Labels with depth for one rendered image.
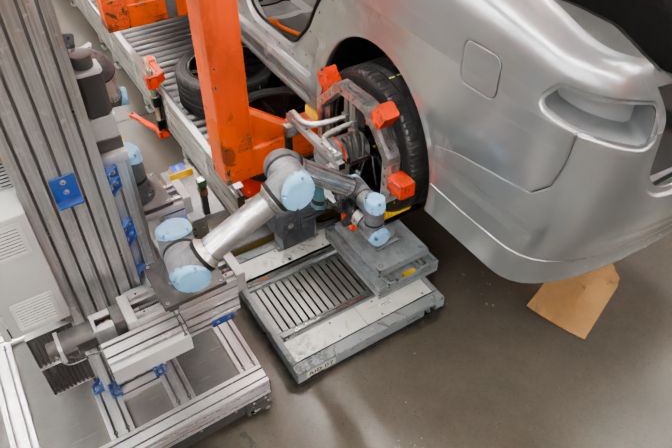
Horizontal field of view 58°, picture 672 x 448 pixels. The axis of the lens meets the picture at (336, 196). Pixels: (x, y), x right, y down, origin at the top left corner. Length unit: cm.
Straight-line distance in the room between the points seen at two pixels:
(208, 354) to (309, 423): 52
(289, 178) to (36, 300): 90
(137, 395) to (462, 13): 188
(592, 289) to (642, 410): 67
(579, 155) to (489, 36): 44
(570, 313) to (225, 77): 199
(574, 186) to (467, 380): 127
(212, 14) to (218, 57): 19
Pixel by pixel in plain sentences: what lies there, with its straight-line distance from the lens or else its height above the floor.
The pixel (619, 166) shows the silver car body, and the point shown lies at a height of 134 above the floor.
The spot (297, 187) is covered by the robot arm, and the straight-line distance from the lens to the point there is 183.
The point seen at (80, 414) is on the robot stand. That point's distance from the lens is 271.
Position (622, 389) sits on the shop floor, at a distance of 309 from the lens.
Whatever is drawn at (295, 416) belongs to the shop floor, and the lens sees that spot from 276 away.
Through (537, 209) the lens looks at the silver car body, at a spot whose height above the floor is 112.
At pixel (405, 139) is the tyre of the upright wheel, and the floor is 103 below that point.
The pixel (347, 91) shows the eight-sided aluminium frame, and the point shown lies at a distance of 248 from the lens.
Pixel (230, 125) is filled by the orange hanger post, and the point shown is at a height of 85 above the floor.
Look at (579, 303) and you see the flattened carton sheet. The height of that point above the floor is 1.
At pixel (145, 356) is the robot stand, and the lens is 212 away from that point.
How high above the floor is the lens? 240
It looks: 41 degrees down
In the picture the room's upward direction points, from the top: straight up
